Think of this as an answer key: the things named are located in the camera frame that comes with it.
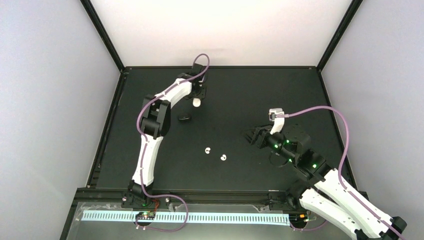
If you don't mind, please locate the white capsule object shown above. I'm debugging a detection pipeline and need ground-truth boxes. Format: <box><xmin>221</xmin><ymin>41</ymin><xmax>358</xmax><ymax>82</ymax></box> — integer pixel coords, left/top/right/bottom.
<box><xmin>192</xmin><ymin>98</ymin><xmax>202</xmax><ymax>108</ymax></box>

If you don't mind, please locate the black earbud charging case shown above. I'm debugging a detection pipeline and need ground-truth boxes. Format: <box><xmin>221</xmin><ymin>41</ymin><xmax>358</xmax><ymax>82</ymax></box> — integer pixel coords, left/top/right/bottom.
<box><xmin>177</xmin><ymin>113</ymin><xmax>192</xmax><ymax>122</ymax></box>

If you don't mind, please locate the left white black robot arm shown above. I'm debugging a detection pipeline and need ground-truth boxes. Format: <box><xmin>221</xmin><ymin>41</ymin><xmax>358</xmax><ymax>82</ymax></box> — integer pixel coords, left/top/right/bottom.
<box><xmin>121</xmin><ymin>63</ymin><xmax>209</xmax><ymax>208</ymax></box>

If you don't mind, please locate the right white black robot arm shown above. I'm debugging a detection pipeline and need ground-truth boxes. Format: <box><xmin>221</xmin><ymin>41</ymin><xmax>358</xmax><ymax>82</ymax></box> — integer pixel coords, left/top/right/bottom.
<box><xmin>243</xmin><ymin>124</ymin><xmax>408</xmax><ymax>240</ymax></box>

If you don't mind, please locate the clear plastic sheet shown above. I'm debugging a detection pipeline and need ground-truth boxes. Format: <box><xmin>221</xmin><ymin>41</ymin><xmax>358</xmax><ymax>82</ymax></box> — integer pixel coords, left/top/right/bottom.
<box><xmin>73</xmin><ymin>202</ymin><xmax>138</xmax><ymax>223</ymax></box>

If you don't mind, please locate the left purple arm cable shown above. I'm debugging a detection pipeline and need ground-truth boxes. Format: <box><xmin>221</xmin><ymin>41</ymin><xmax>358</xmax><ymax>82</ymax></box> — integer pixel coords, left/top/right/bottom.
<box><xmin>136</xmin><ymin>53</ymin><xmax>211</xmax><ymax>200</ymax></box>

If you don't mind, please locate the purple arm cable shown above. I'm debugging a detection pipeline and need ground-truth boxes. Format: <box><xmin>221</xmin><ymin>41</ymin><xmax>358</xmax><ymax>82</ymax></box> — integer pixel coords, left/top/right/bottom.
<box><xmin>274</xmin><ymin>105</ymin><xmax>407</xmax><ymax>240</ymax></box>
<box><xmin>136</xmin><ymin>53</ymin><xmax>211</xmax><ymax>200</ymax></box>

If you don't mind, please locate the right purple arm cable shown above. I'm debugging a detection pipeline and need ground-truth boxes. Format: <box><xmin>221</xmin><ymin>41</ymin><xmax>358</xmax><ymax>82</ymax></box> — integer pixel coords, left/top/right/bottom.
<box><xmin>274</xmin><ymin>105</ymin><xmax>407</xmax><ymax>240</ymax></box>

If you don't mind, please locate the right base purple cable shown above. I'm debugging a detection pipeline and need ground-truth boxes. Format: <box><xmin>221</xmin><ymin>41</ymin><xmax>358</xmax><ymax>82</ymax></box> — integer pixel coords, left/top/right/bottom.
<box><xmin>289</xmin><ymin>215</ymin><xmax>329</xmax><ymax>232</ymax></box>

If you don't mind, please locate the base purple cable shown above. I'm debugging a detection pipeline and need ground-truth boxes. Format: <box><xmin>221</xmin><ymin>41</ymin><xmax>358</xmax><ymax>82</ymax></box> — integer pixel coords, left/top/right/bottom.
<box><xmin>134</xmin><ymin>193</ymin><xmax>190</xmax><ymax>234</ymax></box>
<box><xmin>289</xmin><ymin>215</ymin><xmax>329</xmax><ymax>232</ymax></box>

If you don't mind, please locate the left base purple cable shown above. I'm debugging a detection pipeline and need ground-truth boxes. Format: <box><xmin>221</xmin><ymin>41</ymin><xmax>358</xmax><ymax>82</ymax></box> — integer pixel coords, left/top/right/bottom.
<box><xmin>134</xmin><ymin>193</ymin><xmax>190</xmax><ymax>234</ymax></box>

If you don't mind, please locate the white slotted cable duct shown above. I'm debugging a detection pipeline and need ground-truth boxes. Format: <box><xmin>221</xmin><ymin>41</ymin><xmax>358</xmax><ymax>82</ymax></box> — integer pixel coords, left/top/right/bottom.
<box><xmin>81</xmin><ymin>210</ymin><xmax>292</xmax><ymax>227</ymax></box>

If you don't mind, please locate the left black frame post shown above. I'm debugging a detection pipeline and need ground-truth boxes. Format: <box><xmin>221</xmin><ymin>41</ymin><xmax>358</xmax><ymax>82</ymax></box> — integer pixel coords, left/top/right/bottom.
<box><xmin>80</xmin><ymin>0</ymin><xmax>125</xmax><ymax>72</ymax></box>

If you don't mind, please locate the black frame post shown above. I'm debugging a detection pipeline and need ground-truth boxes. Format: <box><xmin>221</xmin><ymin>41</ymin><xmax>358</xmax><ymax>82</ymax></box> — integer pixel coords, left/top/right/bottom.
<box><xmin>80</xmin><ymin>0</ymin><xmax>125</xmax><ymax>72</ymax></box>
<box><xmin>316</xmin><ymin>0</ymin><xmax>363</xmax><ymax>73</ymax></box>

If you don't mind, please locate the black front mounting rail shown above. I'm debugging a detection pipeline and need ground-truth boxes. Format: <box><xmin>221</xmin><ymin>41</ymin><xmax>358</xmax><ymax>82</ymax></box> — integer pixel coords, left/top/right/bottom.
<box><xmin>71</xmin><ymin>187</ymin><xmax>370</xmax><ymax>213</ymax></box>

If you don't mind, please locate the right black frame post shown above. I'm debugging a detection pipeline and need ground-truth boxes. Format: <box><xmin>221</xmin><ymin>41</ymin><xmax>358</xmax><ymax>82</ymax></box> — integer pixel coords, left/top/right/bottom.
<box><xmin>316</xmin><ymin>0</ymin><xmax>363</xmax><ymax>73</ymax></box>

